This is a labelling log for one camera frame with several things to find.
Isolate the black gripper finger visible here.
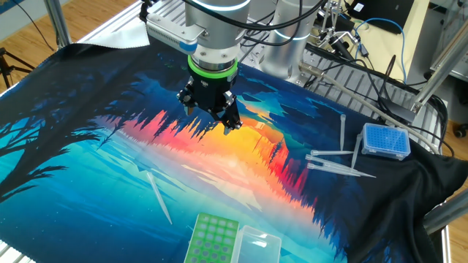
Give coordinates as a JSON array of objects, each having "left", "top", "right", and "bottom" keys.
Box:
[
  {"left": 214, "top": 90, "right": 244, "bottom": 137},
  {"left": 176, "top": 78, "right": 201, "bottom": 116}
]

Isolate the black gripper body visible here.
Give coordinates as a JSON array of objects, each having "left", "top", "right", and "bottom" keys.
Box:
[{"left": 187, "top": 72, "right": 237, "bottom": 113}]

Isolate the small clear pipette tip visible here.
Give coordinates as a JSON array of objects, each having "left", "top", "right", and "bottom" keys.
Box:
[
  {"left": 310, "top": 149, "right": 355, "bottom": 157},
  {"left": 350, "top": 133, "right": 363, "bottom": 169},
  {"left": 339, "top": 113, "right": 347, "bottom": 151}
]

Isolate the green pipette tip holder box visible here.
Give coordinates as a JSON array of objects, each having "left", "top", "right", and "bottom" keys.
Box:
[{"left": 184, "top": 213, "right": 241, "bottom": 263}]

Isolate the blue pipette tip box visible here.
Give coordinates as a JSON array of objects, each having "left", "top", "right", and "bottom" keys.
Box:
[{"left": 361, "top": 122, "right": 412, "bottom": 161}]

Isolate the forest sunset printed cloth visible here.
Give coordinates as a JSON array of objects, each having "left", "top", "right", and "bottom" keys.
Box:
[{"left": 0, "top": 21, "right": 468, "bottom": 263}]

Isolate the metal clamp stand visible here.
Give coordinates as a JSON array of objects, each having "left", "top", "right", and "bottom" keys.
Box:
[{"left": 316, "top": 0, "right": 354, "bottom": 50}]

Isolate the clear plastic box lid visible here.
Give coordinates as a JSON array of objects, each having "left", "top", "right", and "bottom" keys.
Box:
[{"left": 230, "top": 224, "right": 282, "bottom": 263}]

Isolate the cream cabinet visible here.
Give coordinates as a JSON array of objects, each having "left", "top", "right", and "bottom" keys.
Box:
[{"left": 343, "top": 0, "right": 445, "bottom": 87}]

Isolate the black adapter block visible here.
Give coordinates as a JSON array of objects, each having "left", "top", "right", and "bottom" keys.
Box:
[{"left": 382, "top": 97, "right": 418, "bottom": 123}]

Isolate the black computer case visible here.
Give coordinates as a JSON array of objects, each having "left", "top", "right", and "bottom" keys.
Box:
[{"left": 347, "top": 0, "right": 416, "bottom": 36}]

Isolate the black tripod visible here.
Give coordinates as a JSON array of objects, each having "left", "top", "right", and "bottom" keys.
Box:
[{"left": 0, "top": 46, "right": 37, "bottom": 89}]

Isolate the black caster wheel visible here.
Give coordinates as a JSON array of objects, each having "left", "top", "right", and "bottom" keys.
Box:
[{"left": 452, "top": 122, "right": 468, "bottom": 139}]

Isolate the green flange ring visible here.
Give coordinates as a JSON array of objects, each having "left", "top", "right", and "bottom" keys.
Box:
[{"left": 187, "top": 54, "right": 239, "bottom": 80}]

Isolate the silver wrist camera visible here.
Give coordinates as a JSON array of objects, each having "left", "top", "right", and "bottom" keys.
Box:
[{"left": 146, "top": 12, "right": 205, "bottom": 56}]

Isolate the black table cable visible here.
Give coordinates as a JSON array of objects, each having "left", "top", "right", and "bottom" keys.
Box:
[{"left": 305, "top": 42, "right": 429, "bottom": 110}]

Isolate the grey hose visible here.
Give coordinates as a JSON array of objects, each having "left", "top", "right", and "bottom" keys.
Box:
[{"left": 298, "top": 61, "right": 439, "bottom": 154}]

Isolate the aluminium frame post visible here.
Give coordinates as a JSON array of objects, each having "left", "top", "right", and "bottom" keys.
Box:
[
  {"left": 43, "top": 0, "right": 72, "bottom": 48},
  {"left": 423, "top": 189, "right": 468, "bottom": 235},
  {"left": 411, "top": 21, "right": 468, "bottom": 114}
]

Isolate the thin black cable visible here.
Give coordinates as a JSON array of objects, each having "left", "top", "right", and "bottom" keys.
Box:
[{"left": 10, "top": 0, "right": 56, "bottom": 52}]

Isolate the blue cable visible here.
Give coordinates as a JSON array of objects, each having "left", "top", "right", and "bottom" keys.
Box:
[{"left": 352, "top": 17, "right": 409, "bottom": 83}]

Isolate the thick black cable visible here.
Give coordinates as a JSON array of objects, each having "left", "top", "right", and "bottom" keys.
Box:
[{"left": 411, "top": 93, "right": 456, "bottom": 159}]

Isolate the metal frame rack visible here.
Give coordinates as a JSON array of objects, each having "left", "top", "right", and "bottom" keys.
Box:
[{"left": 429, "top": 0, "right": 468, "bottom": 83}]

